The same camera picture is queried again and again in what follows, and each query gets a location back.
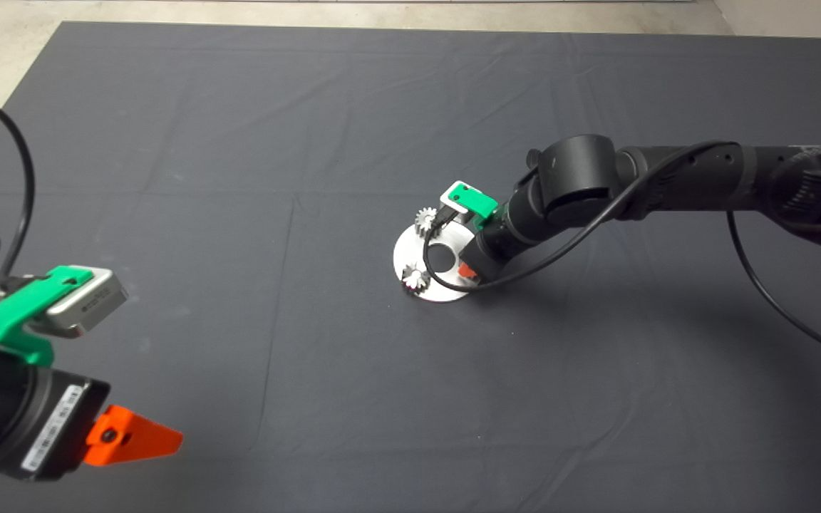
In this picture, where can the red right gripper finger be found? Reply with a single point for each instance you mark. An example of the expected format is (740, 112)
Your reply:
(466, 271)

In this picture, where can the small steel gear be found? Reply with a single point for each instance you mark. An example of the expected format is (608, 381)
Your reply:
(425, 219)
(415, 276)

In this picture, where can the dark grey table cloth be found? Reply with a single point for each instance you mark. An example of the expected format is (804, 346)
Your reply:
(311, 142)

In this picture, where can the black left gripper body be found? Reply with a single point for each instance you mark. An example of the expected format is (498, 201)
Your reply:
(38, 424)

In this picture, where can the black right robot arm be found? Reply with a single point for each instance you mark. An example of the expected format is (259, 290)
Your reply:
(574, 174)

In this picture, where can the green right camera mount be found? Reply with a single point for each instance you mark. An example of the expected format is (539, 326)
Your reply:
(478, 201)

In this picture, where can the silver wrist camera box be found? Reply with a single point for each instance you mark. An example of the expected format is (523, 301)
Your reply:
(91, 305)
(447, 195)

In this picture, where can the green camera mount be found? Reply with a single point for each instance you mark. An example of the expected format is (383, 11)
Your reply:
(8, 320)
(478, 201)

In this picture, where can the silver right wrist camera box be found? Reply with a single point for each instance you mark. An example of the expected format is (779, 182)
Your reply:
(447, 195)

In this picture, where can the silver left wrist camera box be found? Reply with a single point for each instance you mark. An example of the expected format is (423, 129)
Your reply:
(91, 305)

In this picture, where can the green left camera mount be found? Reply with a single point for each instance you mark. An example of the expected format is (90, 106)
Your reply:
(8, 320)

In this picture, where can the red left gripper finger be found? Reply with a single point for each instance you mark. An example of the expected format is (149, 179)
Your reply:
(134, 439)

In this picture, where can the round metal plate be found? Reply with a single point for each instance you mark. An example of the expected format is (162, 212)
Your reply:
(410, 249)

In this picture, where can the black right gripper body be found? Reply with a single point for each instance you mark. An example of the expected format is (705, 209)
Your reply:
(496, 242)

